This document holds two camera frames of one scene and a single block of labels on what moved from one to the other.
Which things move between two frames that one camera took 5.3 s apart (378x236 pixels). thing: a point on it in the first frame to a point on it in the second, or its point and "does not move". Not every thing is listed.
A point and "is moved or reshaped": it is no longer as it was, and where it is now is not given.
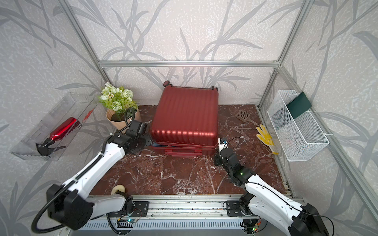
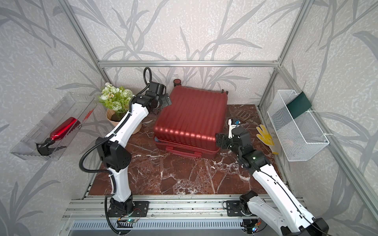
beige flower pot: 118,121 does not move
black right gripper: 216,159 to 224,136
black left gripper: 149,142 to 165,103
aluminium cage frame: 280,67 does not move
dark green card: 299,105 does not move
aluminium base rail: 175,207 does not move
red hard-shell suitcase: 185,121 is moved or reshaped
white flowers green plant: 117,99 does not move
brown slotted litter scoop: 244,116 does not move
